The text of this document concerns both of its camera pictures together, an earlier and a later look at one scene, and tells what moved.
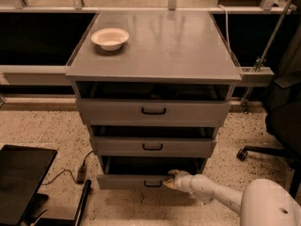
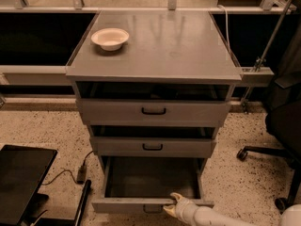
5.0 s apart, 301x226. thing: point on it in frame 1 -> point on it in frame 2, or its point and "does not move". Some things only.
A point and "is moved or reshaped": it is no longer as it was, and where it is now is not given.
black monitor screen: x=22 y=171 does not move
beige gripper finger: x=174 y=171 -> x=178 y=196
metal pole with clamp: x=261 y=59 does not move
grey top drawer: x=154 y=112 does not move
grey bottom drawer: x=144 y=172 is moved or reshaped
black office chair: x=283 y=112 does not move
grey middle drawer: x=154 y=147 does not move
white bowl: x=110 y=39 does not move
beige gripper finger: x=169 y=184 -> x=171 y=209
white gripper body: x=182 y=182 -> x=183 y=206
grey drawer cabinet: x=153 y=105 does not move
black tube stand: x=64 y=221 does not move
